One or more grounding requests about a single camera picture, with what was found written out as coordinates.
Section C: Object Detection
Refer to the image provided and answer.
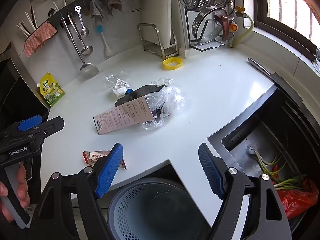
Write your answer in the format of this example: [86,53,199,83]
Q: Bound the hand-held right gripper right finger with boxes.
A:
[198,143,293,240]

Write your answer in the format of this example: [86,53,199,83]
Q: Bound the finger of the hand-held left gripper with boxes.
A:
[24,116,65,144]
[5,114,43,137]

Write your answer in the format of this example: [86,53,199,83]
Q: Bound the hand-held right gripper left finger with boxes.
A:
[30,142,124,240]

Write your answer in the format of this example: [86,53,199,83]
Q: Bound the red-white snack wrapper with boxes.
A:
[83,150,127,170]

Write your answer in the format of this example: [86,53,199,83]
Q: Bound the blue-grey perforated wastebasket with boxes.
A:
[107,177,225,240]

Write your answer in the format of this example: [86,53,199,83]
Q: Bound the pink cardboard package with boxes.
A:
[93,96,154,135]

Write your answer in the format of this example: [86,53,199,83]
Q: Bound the clear plastic cup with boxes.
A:
[105,71,125,88]

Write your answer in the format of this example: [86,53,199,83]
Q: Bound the white paper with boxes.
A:
[111,79,129,97]

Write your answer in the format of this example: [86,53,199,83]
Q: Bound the clear plastic bag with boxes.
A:
[141,77,185,130]

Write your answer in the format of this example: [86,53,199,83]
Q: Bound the dark grey cloth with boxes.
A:
[114,84,168,120]

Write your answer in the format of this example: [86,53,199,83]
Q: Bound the yellow plastic ring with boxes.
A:
[162,57,183,70]

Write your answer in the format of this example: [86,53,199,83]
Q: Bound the person's left hand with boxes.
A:
[0,163,31,222]

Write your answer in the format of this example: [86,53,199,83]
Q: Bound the yellow-green seasoning pouch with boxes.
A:
[37,72,66,107]

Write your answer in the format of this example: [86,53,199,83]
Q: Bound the black kitchen sink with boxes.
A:
[207,85,320,240]

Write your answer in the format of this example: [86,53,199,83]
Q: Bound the large steel ladle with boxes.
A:
[61,17,99,78]

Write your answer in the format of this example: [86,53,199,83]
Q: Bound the green onions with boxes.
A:
[254,149,307,190]

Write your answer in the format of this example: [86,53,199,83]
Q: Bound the pink dishcloth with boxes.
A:
[24,21,58,57]

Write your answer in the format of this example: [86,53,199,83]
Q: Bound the red plastic bag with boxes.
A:
[271,165,319,219]

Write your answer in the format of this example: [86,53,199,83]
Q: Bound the white bottle brush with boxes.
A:
[94,17,114,57]

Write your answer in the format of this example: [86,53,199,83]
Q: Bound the bunch of chopsticks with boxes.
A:
[16,5,38,37]

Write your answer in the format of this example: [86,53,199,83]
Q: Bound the steel smiley spoon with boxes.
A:
[74,5,89,37]

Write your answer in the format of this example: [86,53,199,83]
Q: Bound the grey hanging cloth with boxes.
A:
[89,0,110,22]

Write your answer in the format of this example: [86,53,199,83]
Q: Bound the steel cutting board rack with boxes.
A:
[137,23,180,59]

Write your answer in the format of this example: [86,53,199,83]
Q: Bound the brownish hanging cloth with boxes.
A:
[104,0,123,14]

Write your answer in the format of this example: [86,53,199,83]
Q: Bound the gas valve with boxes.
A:
[227,6,244,48]

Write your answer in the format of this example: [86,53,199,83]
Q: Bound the clear glass cup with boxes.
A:
[312,47,320,73]

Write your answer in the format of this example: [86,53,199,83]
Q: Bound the white cutting board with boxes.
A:
[164,0,187,55]

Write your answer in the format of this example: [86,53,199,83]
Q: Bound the window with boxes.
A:
[251,0,320,55]

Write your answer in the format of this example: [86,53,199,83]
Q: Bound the black wall rail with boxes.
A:
[47,0,139,30]

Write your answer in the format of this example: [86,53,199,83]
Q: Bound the black wire lid rack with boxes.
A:
[184,0,248,49]

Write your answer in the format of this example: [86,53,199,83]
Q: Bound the yellow gas hose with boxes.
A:
[231,15,255,48]

